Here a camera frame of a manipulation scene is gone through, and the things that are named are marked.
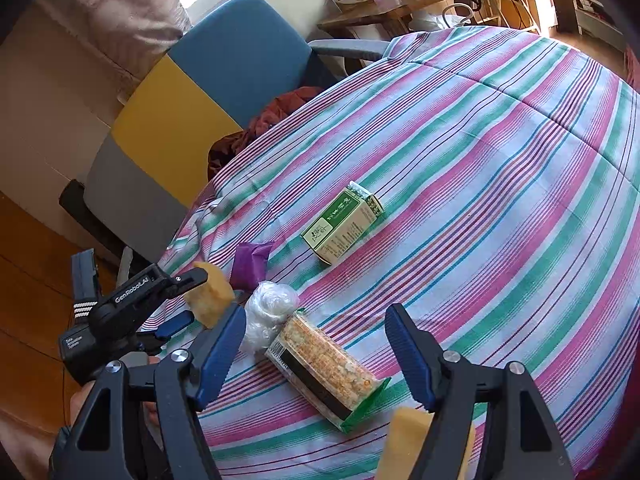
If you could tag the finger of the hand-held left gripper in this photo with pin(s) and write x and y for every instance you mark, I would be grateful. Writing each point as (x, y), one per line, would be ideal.
(190, 280)
(175, 325)

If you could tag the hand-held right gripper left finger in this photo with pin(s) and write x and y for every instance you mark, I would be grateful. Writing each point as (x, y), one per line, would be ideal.
(215, 355)

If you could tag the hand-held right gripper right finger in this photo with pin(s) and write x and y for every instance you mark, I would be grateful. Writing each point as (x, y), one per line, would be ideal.
(410, 355)

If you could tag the yellow sponge block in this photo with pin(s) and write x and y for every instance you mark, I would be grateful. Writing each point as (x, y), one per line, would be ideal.
(405, 445)
(212, 295)

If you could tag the purple packet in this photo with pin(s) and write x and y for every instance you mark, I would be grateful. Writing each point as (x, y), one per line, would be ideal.
(250, 265)

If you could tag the white plastic-wrapped bundle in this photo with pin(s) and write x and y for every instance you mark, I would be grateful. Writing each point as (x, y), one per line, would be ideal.
(270, 310)

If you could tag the rice cracker snack packet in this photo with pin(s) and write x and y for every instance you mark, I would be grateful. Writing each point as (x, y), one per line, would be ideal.
(325, 370)

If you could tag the green carton box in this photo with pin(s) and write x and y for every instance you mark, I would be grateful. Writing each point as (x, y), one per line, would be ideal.
(340, 227)

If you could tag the wooden wardrobe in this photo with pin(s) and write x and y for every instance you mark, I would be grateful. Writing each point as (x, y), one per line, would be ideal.
(30, 285)

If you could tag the striped blanket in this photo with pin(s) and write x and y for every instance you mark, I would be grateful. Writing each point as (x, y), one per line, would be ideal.
(500, 185)

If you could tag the dark red cloth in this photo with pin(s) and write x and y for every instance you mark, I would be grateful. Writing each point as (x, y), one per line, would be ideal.
(280, 110)

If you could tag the grey yellow blue chair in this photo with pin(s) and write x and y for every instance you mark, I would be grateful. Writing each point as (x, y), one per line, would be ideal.
(235, 60)

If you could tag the beige curtain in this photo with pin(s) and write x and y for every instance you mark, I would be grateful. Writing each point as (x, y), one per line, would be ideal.
(100, 15)

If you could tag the wooden desk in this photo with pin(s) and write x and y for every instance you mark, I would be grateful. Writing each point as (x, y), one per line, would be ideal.
(380, 15)

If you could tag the white shelf unit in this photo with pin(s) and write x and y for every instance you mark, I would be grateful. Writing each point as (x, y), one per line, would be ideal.
(595, 25)

